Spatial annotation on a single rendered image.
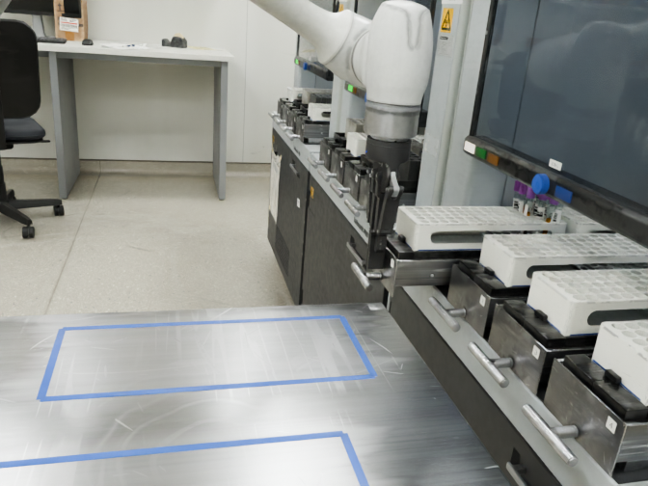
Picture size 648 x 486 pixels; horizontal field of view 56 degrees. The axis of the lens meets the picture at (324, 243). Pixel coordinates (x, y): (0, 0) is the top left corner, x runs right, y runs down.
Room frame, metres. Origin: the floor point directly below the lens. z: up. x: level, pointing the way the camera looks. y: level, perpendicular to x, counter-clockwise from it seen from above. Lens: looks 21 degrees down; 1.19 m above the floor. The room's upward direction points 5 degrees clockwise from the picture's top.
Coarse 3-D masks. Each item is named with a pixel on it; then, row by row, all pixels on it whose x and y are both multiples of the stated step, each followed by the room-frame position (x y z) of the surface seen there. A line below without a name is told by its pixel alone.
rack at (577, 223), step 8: (568, 208) 1.18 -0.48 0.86; (568, 216) 1.12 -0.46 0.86; (576, 216) 1.12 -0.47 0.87; (584, 216) 1.12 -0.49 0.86; (568, 224) 1.10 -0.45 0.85; (576, 224) 1.08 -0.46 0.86; (584, 224) 1.08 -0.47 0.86; (592, 224) 1.08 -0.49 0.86; (600, 224) 1.09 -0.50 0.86; (568, 232) 1.10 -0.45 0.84; (576, 232) 1.08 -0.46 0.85; (584, 232) 1.08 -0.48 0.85; (592, 232) 1.20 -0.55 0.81; (600, 232) 1.20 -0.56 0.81; (608, 232) 1.21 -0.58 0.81; (616, 232) 1.21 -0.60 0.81
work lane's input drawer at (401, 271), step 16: (400, 240) 1.03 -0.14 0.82; (400, 256) 0.98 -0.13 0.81; (416, 256) 0.99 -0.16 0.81; (432, 256) 1.00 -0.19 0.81; (448, 256) 1.00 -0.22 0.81; (464, 256) 1.01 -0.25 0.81; (384, 272) 1.02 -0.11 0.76; (400, 272) 0.97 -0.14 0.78; (416, 272) 0.98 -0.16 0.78; (432, 272) 0.99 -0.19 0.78; (448, 272) 0.99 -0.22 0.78; (368, 288) 0.98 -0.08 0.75
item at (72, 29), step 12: (60, 0) 3.91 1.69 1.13; (84, 0) 4.04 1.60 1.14; (60, 12) 3.91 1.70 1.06; (84, 12) 4.00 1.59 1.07; (60, 24) 3.91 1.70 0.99; (72, 24) 3.92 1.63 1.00; (84, 24) 3.97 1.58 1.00; (60, 36) 3.90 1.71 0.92; (72, 36) 3.92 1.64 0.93; (84, 36) 3.95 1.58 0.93
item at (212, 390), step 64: (0, 320) 0.64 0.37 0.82; (64, 320) 0.65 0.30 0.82; (128, 320) 0.66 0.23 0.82; (192, 320) 0.68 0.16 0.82; (256, 320) 0.69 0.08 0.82; (320, 320) 0.70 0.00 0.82; (384, 320) 0.72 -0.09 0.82; (0, 384) 0.51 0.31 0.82; (64, 384) 0.52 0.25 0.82; (128, 384) 0.53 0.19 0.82; (192, 384) 0.54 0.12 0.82; (256, 384) 0.55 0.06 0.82; (320, 384) 0.56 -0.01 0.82; (384, 384) 0.57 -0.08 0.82; (0, 448) 0.42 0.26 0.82; (64, 448) 0.43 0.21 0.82; (128, 448) 0.44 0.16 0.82; (192, 448) 0.44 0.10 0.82; (256, 448) 0.45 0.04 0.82; (320, 448) 0.46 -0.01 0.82; (384, 448) 0.46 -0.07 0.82; (448, 448) 0.47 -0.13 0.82
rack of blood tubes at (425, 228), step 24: (408, 216) 1.04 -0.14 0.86; (432, 216) 1.04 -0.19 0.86; (456, 216) 1.06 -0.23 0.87; (480, 216) 1.07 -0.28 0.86; (504, 216) 1.08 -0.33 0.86; (528, 216) 1.09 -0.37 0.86; (408, 240) 1.02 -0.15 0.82; (432, 240) 1.08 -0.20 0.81; (456, 240) 1.09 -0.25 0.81; (480, 240) 1.10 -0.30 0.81
